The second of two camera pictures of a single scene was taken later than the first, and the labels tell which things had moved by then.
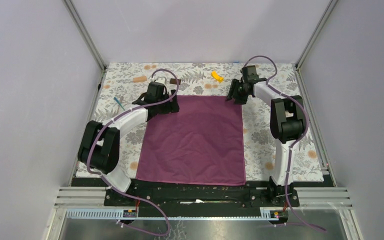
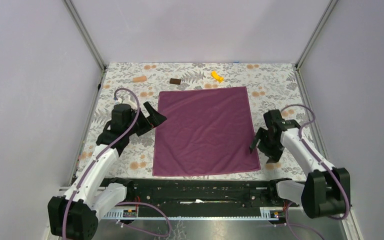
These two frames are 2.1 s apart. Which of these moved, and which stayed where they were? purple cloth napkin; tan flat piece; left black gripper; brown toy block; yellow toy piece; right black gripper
Moved: right black gripper; purple cloth napkin; left black gripper
Stayed: brown toy block; tan flat piece; yellow toy piece
